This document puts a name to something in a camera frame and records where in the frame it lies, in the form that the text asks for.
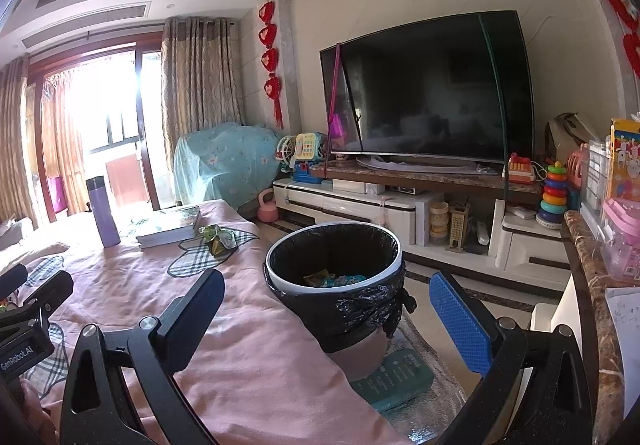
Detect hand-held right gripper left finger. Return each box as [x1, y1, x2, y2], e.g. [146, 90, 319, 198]
[59, 269, 227, 445]

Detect clear drawer organizer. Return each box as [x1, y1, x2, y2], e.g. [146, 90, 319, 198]
[580, 139, 613, 226]

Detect round bin with black bag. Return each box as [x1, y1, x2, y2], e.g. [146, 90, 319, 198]
[263, 221, 417, 353]

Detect red framed glass door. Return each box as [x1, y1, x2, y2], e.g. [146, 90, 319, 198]
[27, 42, 166, 220]

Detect red toy telephone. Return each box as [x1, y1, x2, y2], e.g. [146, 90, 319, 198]
[507, 152, 536, 184]

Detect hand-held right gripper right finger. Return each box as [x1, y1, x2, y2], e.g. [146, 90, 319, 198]
[429, 271, 596, 445]

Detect black flat television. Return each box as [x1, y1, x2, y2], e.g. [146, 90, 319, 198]
[320, 11, 535, 164]

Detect pink fly swatter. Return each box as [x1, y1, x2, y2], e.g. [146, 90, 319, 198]
[326, 43, 348, 140]

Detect light sofa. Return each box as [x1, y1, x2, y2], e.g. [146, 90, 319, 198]
[0, 217, 68, 271]

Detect stacked yellow round containers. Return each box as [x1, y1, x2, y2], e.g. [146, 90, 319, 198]
[430, 201, 449, 246]

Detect white toy fan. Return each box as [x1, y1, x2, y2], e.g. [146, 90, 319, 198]
[275, 136, 297, 162]

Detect wooden tower toy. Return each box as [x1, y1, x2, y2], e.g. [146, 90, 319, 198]
[446, 205, 471, 253]

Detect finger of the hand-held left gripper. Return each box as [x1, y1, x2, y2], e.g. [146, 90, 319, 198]
[0, 265, 29, 298]
[0, 270, 75, 326]

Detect brown marble side counter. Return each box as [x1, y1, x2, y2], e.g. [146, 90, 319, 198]
[564, 210, 640, 445]

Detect green snack packet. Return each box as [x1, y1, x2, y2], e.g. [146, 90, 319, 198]
[199, 224, 238, 257]

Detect white flat box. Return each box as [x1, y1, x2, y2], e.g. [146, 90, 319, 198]
[332, 178, 386, 196]

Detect yellow cartoon print box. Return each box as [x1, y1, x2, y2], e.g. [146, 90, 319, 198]
[607, 119, 640, 206]

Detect beige patterned curtain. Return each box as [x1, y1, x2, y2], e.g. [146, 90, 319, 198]
[162, 16, 246, 166]
[0, 56, 38, 226]

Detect pink plastic container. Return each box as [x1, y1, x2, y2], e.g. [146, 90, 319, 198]
[600, 197, 640, 283]

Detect white television cabinet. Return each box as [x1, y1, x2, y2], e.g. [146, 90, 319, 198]
[272, 160, 576, 293]

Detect white book stack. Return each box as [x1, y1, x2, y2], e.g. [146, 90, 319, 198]
[136, 206, 202, 250]

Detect pink kettlebell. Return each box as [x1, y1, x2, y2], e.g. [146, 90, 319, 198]
[257, 190, 279, 223]

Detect white paper sheet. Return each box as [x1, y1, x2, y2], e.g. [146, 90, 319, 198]
[605, 286, 640, 418]

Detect teal floor mat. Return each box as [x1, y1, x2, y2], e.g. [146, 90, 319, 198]
[350, 349, 435, 413]

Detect blue toy basket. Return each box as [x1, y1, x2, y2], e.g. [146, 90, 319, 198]
[292, 160, 326, 184]

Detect red panel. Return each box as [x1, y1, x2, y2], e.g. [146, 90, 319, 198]
[106, 154, 151, 206]

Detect clear plastic floor sheet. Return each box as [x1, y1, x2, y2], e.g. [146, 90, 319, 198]
[385, 315, 501, 445]

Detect sheer orange curtain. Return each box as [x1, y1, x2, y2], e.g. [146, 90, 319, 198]
[42, 72, 87, 216]

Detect brown cardboard box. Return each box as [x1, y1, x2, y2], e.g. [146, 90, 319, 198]
[545, 112, 601, 166]

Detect person's left hand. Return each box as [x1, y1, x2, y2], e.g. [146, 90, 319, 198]
[20, 377, 56, 445]

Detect rainbow stacking ring toy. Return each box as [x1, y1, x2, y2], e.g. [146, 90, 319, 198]
[536, 161, 570, 231]

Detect yellow toy phone board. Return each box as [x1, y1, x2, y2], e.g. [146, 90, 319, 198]
[294, 132, 327, 160]

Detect teal cloth covered furniture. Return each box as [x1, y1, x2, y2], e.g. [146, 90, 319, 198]
[173, 122, 283, 220]

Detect purple thermos bottle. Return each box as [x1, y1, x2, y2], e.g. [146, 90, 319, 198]
[85, 176, 122, 248]

